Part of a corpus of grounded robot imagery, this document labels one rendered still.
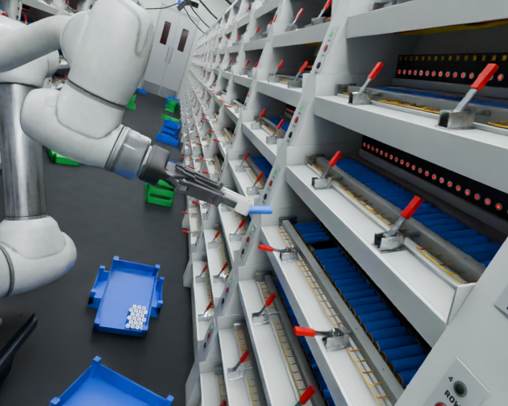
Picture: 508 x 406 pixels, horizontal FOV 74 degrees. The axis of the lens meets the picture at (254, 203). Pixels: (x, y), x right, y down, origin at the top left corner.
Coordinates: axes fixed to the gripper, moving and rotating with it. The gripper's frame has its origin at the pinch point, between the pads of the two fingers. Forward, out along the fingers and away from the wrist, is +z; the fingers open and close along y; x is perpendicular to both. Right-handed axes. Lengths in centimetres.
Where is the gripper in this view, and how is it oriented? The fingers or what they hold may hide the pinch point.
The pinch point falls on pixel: (235, 201)
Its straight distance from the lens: 73.5
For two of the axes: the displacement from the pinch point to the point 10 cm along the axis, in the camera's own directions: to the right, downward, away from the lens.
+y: -2.2, -3.8, 9.0
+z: 8.4, 3.9, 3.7
